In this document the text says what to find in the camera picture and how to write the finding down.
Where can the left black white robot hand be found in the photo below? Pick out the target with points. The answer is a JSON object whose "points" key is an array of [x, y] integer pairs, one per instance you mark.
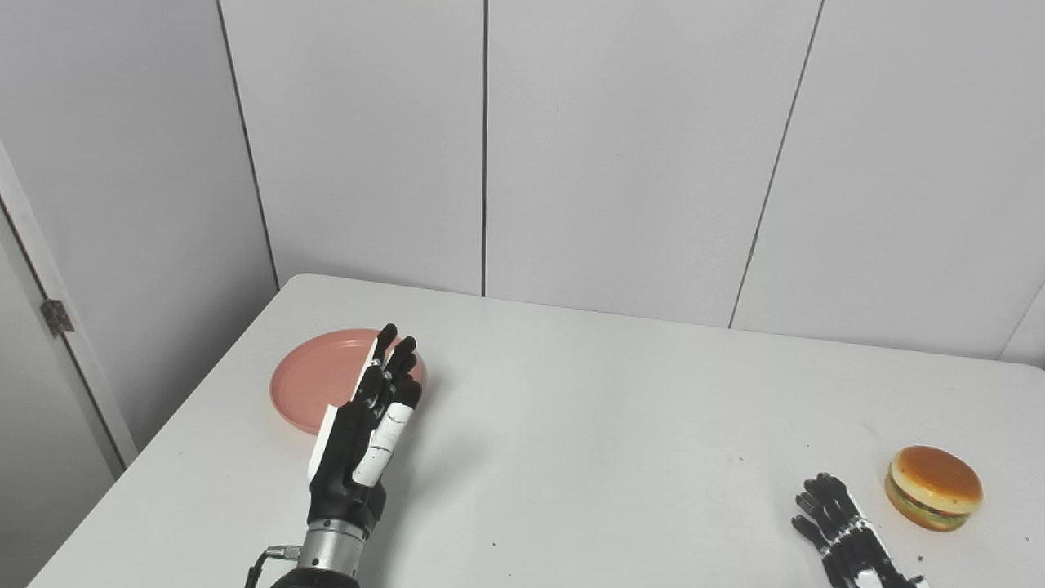
{"points": [[351, 457]]}

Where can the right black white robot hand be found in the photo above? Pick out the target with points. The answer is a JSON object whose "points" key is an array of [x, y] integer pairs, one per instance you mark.
{"points": [[849, 543]]}

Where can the pink round plate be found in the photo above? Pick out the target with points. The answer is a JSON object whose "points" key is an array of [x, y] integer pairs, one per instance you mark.
{"points": [[314, 376]]}

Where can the metal door hinge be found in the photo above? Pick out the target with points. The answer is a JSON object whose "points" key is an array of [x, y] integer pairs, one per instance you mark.
{"points": [[56, 317]]}

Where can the toy hamburger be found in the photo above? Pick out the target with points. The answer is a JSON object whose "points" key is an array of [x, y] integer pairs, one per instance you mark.
{"points": [[935, 486]]}

